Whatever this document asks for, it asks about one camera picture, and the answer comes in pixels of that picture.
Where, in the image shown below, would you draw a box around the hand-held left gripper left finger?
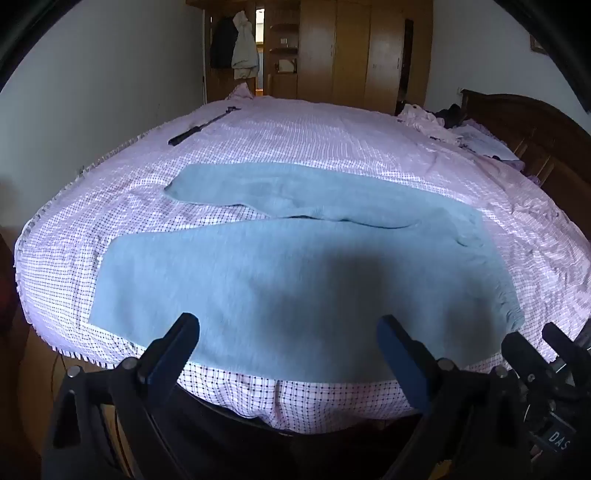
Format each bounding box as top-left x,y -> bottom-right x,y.
41,312 -> 201,480

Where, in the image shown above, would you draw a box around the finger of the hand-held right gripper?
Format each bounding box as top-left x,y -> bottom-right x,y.
501,331 -> 551,385
542,322 -> 591,385

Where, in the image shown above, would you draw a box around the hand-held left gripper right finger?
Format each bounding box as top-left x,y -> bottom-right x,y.
376,315 -> 532,480

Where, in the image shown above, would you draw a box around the blue pants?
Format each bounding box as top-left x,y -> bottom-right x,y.
89,162 -> 526,384

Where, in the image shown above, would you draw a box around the pale lavender pillow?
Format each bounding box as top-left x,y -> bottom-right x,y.
455,121 -> 521,161

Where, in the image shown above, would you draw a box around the wooden headboard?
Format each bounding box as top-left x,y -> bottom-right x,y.
461,89 -> 591,232

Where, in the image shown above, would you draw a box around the black folding stick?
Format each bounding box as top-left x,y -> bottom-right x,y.
168,105 -> 242,147

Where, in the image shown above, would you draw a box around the crumpled pink quilt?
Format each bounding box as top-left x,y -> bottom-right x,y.
397,104 -> 467,148

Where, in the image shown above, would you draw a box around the dark cloth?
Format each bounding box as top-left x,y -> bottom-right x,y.
434,105 -> 468,128

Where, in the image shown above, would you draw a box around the wooden wardrobe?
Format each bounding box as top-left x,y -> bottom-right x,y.
186,0 -> 435,116

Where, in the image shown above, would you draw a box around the light hanging jacket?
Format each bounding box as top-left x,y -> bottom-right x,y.
231,11 -> 260,80

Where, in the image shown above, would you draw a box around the dark hanging jacket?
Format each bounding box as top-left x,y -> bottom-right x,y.
210,16 -> 241,70

